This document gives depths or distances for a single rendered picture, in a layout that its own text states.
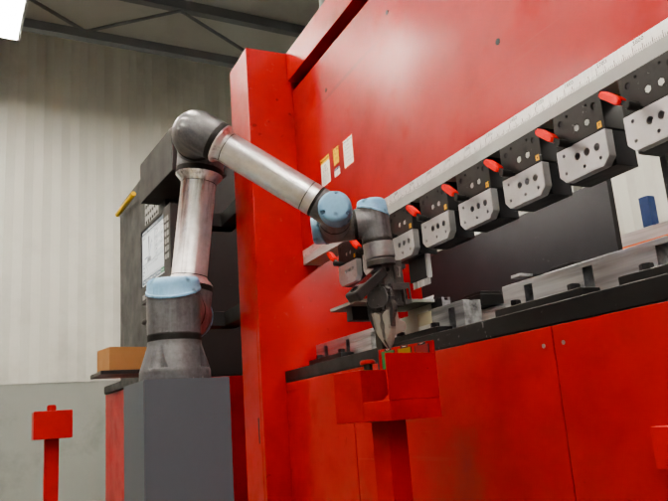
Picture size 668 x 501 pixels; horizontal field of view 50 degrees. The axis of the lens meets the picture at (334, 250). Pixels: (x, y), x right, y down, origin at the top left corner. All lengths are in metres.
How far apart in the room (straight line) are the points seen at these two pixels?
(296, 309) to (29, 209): 6.34
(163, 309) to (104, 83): 8.31
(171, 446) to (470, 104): 1.19
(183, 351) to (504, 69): 1.07
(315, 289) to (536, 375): 1.59
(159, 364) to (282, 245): 1.56
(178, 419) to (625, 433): 0.85
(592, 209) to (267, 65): 1.61
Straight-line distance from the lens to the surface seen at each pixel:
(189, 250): 1.73
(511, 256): 2.71
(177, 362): 1.53
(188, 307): 1.56
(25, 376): 8.67
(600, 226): 2.39
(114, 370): 3.88
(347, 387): 1.75
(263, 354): 2.91
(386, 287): 1.70
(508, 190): 1.86
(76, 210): 9.09
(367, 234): 1.73
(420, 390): 1.70
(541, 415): 1.61
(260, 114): 3.19
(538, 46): 1.85
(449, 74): 2.15
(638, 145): 1.57
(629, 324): 1.42
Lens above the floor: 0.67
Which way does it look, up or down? 13 degrees up
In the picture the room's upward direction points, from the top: 4 degrees counter-clockwise
